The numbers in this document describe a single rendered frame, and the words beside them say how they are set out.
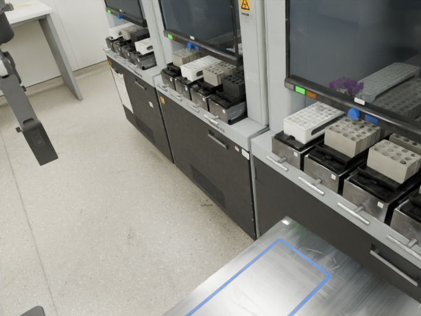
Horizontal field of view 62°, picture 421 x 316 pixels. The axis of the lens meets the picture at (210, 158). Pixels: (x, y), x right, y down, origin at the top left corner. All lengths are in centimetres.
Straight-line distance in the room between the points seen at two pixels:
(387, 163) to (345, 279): 37
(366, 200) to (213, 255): 105
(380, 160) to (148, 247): 136
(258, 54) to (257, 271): 76
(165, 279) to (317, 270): 115
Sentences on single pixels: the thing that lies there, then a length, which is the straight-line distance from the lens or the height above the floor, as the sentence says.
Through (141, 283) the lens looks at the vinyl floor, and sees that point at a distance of 189.
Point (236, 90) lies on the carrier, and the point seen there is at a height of 85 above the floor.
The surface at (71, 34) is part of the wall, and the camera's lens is 439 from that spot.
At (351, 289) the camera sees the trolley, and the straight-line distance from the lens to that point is 81.
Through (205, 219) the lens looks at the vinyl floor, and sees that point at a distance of 207.
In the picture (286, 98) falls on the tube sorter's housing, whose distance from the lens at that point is 123.
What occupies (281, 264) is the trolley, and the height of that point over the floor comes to 82.
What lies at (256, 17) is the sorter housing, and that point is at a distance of 124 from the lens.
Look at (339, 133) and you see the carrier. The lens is 110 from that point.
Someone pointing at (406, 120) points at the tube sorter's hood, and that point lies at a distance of 95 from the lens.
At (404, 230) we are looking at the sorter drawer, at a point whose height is 76.
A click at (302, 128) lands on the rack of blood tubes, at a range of 115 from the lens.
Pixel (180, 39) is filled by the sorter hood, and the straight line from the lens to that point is 170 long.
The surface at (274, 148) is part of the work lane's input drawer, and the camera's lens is 124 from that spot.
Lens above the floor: 149
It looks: 36 degrees down
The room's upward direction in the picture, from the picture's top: 10 degrees counter-clockwise
